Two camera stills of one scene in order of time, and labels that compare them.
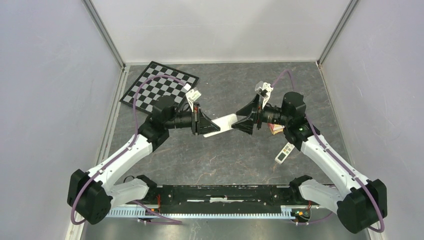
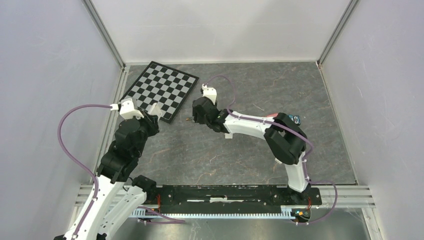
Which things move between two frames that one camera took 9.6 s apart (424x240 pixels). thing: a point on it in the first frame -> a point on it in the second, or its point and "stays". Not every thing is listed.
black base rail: [221, 199] stays
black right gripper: [254, 110] -> [197, 118]
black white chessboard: [155, 87] stays
